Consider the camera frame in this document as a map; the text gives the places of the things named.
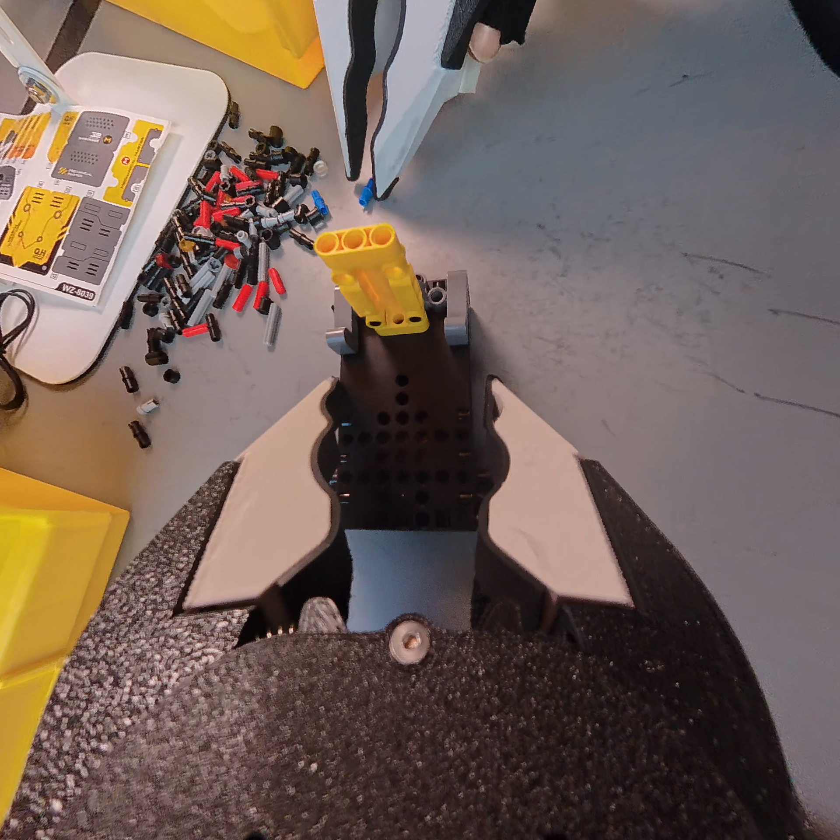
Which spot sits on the sticker sheet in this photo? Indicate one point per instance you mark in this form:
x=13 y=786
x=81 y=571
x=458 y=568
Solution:
x=79 y=197

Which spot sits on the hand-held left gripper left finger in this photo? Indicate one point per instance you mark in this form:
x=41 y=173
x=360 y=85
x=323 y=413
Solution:
x=256 y=525

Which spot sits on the white stand base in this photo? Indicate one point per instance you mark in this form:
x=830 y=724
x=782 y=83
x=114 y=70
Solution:
x=158 y=92

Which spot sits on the black lego model yellow beam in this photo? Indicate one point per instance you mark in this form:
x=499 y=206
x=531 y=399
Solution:
x=400 y=433

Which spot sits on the yellow storage bin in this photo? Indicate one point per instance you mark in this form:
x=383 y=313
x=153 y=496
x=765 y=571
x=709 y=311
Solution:
x=53 y=578
x=236 y=26

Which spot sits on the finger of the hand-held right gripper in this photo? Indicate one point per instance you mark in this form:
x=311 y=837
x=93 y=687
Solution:
x=335 y=66
x=420 y=66

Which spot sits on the person's right hand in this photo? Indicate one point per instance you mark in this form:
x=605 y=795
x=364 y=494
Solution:
x=484 y=43

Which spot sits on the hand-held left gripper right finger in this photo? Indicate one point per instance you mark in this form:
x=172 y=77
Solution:
x=558 y=525

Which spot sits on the blue lego pin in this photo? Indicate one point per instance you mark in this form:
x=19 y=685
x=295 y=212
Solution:
x=368 y=194

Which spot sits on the pile of loose lego pieces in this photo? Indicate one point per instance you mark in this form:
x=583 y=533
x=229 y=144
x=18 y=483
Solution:
x=230 y=223

